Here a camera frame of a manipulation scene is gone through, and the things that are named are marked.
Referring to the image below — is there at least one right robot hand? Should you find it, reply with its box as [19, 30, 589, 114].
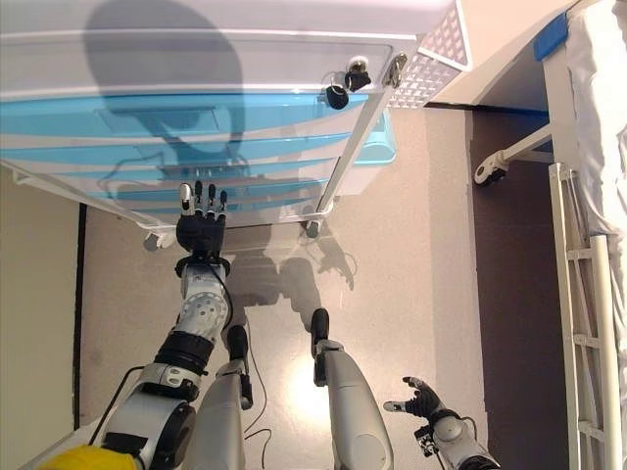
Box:
[382, 375, 442, 417]

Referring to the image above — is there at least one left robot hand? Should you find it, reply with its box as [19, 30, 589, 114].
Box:
[174, 179, 229, 260]

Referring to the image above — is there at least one yellow shoulder pad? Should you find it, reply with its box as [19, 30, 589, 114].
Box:
[36, 444, 136, 470]

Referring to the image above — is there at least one silver right robot leg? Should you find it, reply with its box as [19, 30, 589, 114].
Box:
[313, 340, 396, 470]

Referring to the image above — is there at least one silver robot leg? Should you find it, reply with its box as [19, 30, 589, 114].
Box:
[188, 359, 254, 470]
[313, 340, 396, 470]

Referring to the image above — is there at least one black left robot foot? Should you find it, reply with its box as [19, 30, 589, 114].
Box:
[225, 324, 250, 363]

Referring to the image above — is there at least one black robot foot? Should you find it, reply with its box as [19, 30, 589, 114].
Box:
[225, 324, 250, 363]
[311, 307, 332, 347]

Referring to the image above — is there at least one black right robot foot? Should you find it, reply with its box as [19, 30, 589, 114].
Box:
[311, 307, 332, 347]

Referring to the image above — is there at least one white medical cart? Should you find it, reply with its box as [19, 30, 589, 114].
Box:
[0, 0, 474, 251]

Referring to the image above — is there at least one silver left robot leg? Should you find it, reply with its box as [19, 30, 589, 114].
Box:
[188, 359, 254, 470]

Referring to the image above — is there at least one black hanging key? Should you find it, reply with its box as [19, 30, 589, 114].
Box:
[325, 82, 350, 110]

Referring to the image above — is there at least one black key in lock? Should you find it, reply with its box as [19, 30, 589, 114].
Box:
[345, 56, 372, 92]

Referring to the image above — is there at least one silver cart latch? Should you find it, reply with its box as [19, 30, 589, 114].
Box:
[382, 52, 409, 88]

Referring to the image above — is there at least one white bedding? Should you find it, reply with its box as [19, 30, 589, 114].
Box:
[562, 0, 627, 236]

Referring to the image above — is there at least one blue bed corner bumper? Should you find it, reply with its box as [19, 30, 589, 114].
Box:
[531, 12, 569, 63]

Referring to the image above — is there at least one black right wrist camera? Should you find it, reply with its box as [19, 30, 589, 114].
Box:
[413, 424, 436, 455]

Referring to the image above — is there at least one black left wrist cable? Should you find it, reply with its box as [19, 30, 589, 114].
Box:
[100, 273, 234, 437]

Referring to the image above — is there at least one thin black hanging cable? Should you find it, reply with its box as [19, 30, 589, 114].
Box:
[242, 317, 273, 442]

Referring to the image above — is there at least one white wire side basket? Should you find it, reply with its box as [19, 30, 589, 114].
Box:
[386, 0, 474, 112]

